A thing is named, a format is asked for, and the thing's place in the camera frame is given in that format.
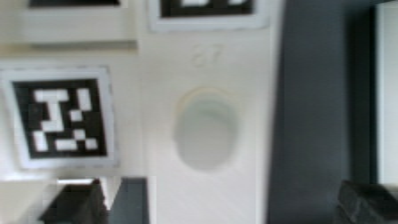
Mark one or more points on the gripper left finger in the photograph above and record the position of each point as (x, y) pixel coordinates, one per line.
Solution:
(78, 207)

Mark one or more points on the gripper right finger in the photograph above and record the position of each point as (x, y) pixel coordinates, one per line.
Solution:
(367, 204)

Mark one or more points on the white chair back frame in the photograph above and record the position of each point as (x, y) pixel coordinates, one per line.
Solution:
(138, 104)

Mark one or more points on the white U-shaped fence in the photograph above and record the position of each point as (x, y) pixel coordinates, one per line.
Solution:
(389, 91)

